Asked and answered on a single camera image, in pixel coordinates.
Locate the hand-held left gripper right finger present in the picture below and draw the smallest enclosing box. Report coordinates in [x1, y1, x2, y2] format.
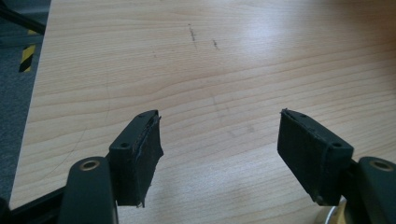
[276, 108, 355, 207]

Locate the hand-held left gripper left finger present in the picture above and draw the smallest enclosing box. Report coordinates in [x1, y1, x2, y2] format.
[108, 109, 164, 208]

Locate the silver round metal object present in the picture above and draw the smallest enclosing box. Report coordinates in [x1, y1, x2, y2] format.
[313, 195, 348, 224]

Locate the yellow black hazard tape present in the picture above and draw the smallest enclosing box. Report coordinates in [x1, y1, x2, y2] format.
[18, 29, 40, 74]

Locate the black metal bar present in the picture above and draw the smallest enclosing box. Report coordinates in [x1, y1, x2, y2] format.
[0, 2, 48, 35]

